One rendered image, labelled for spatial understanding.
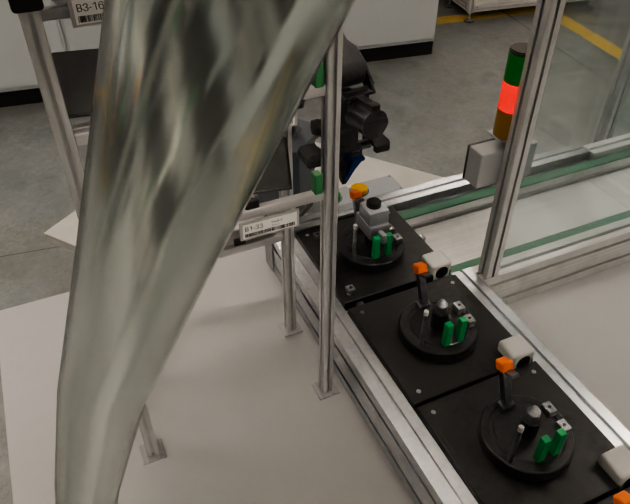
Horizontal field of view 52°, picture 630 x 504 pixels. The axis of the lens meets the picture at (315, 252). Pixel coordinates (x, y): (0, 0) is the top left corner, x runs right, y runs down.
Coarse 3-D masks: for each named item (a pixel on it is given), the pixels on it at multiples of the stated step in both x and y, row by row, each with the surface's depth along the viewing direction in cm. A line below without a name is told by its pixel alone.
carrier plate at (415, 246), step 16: (352, 224) 140; (400, 224) 140; (304, 240) 136; (416, 240) 136; (336, 256) 132; (416, 256) 132; (336, 272) 128; (352, 272) 128; (368, 272) 128; (384, 272) 128; (400, 272) 128; (336, 288) 124; (368, 288) 124; (384, 288) 124; (400, 288) 126; (352, 304) 122
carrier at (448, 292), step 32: (416, 288) 124; (448, 288) 124; (352, 320) 120; (384, 320) 118; (416, 320) 115; (448, 320) 115; (480, 320) 118; (384, 352) 112; (416, 352) 111; (448, 352) 109; (480, 352) 112; (512, 352) 109; (416, 384) 106; (448, 384) 106
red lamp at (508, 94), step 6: (504, 84) 106; (504, 90) 106; (510, 90) 105; (516, 90) 105; (504, 96) 107; (510, 96) 106; (516, 96) 105; (498, 102) 110; (504, 102) 107; (510, 102) 106; (504, 108) 108; (510, 108) 107
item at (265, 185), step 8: (280, 144) 89; (280, 152) 90; (272, 160) 90; (280, 160) 90; (288, 160) 90; (272, 168) 90; (280, 168) 90; (288, 168) 90; (264, 176) 90; (272, 176) 90; (280, 176) 91; (288, 176) 91; (264, 184) 90; (272, 184) 91; (280, 184) 91; (288, 184) 91; (256, 192) 90; (264, 192) 91
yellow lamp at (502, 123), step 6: (498, 108) 109; (498, 114) 109; (504, 114) 108; (510, 114) 108; (498, 120) 110; (504, 120) 109; (510, 120) 108; (498, 126) 110; (504, 126) 109; (498, 132) 111; (504, 132) 110; (504, 138) 111
